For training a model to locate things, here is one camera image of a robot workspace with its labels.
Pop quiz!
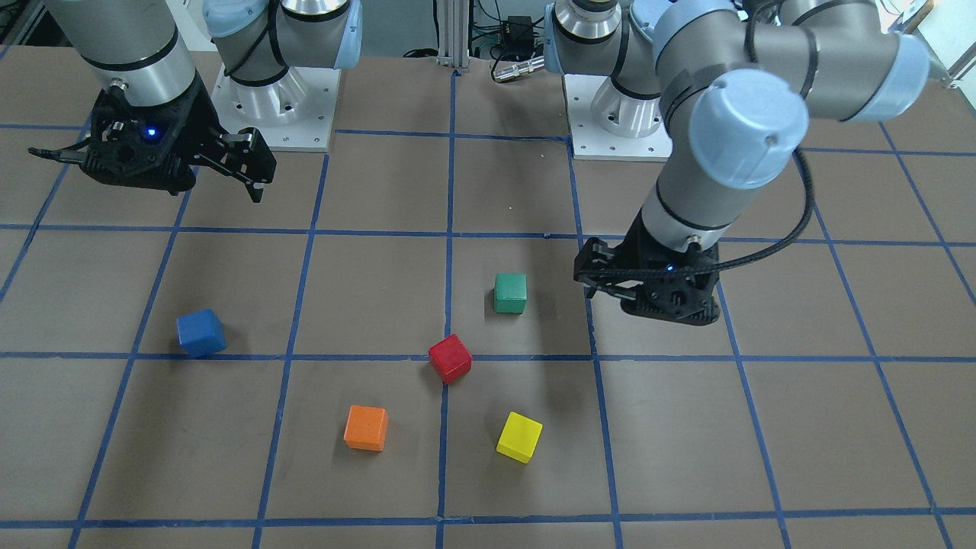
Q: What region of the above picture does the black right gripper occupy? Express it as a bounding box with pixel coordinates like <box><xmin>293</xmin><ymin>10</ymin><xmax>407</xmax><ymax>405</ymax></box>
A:
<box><xmin>28</xmin><ymin>76</ymin><xmax>278</xmax><ymax>203</ymax></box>

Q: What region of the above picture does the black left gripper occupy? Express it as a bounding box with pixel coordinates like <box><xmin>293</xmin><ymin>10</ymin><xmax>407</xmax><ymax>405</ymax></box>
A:
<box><xmin>573</xmin><ymin>229</ymin><xmax>721</xmax><ymax>326</ymax></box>

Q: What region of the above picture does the red wooden block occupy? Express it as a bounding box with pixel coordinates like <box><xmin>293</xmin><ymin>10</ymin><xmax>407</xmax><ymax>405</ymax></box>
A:
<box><xmin>428</xmin><ymin>334</ymin><xmax>474</xmax><ymax>385</ymax></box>

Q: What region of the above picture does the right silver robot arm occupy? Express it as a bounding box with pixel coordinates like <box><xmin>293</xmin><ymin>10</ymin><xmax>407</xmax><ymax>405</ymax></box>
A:
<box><xmin>29</xmin><ymin>1</ymin><xmax>363</xmax><ymax>203</ymax></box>

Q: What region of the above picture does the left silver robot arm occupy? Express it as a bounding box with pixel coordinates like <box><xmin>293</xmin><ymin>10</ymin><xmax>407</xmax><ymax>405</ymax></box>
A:
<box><xmin>544</xmin><ymin>1</ymin><xmax>932</xmax><ymax>326</ymax></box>

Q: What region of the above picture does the green wooden block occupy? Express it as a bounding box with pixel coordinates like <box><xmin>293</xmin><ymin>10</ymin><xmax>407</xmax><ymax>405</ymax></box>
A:
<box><xmin>493</xmin><ymin>272</ymin><xmax>528</xmax><ymax>315</ymax></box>

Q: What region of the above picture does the blue wooden block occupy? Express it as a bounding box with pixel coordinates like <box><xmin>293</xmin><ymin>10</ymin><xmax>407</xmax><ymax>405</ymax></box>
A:
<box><xmin>175</xmin><ymin>309</ymin><xmax>226</xmax><ymax>358</ymax></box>

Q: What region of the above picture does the yellow wooden block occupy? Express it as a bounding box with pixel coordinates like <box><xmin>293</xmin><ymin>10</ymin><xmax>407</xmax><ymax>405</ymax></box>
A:
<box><xmin>496</xmin><ymin>411</ymin><xmax>544</xmax><ymax>464</ymax></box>

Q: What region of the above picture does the orange wooden block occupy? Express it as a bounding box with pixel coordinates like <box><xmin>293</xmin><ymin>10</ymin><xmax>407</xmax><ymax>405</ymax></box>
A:
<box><xmin>344</xmin><ymin>404</ymin><xmax>388</xmax><ymax>452</ymax></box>

